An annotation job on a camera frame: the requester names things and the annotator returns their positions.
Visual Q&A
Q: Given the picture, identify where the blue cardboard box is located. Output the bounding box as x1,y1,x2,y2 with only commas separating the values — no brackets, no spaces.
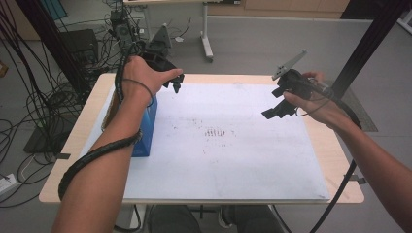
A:
101,93,158,158

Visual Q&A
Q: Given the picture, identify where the white table mat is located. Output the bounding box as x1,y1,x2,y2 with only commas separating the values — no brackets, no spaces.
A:
79,82,330,202

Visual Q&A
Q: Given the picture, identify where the black metal frame post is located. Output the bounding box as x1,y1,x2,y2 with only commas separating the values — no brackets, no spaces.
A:
329,0,412,98
14,0,91,98

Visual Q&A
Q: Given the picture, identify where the person's left leg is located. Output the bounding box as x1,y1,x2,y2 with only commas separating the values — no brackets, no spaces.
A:
147,204,202,233

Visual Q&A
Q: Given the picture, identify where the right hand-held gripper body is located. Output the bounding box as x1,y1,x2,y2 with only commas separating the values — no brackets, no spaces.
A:
271,49,315,101

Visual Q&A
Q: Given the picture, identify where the black sleeved gripper cable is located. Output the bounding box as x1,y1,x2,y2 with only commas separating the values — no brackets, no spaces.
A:
57,40,147,202
309,81,363,233

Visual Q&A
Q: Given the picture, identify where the white power strip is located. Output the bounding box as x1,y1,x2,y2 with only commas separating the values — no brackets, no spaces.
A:
0,173,17,197

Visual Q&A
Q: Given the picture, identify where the black sleeved left gripper cable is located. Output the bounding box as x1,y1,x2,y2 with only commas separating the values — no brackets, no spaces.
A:
57,40,147,202

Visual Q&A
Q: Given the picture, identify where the person's left hand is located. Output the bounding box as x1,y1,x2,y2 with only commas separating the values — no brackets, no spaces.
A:
121,55,184,106

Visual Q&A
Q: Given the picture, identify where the black sleeved right gripper cable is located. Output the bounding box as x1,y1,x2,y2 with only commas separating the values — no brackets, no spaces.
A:
309,81,363,233

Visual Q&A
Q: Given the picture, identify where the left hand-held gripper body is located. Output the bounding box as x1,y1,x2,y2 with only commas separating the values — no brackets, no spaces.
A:
142,23,178,71

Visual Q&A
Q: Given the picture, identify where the black wrist band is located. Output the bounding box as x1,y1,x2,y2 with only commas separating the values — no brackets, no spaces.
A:
121,78,155,108

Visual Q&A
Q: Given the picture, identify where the wooden cabinet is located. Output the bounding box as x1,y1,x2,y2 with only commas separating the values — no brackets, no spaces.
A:
207,0,351,19

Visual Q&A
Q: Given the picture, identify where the black floor mat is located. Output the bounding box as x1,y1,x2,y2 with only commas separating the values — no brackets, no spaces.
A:
22,113,79,154

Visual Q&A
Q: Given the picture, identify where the white desk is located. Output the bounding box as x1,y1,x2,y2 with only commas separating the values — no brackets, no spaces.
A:
122,0,241,64

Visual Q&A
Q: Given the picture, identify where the teal panel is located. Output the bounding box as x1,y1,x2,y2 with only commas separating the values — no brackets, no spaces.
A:
40,0,68,21

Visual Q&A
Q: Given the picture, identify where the grey floor mat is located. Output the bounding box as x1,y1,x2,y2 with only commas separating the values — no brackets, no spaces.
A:
339,86,378,133

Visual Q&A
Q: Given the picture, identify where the black computer tower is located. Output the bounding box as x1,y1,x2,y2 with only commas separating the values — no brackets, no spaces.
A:
110,9,139,54

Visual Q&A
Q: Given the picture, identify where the person's right hand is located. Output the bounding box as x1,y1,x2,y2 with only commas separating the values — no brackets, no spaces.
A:
283,71,354,130

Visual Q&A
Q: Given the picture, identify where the person's leg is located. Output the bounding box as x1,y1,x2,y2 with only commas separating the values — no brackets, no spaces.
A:
222,204,287,233
147,204,202,233

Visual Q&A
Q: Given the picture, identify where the person's right leg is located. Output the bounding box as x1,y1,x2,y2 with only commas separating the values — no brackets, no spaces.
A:
222,204,287,233

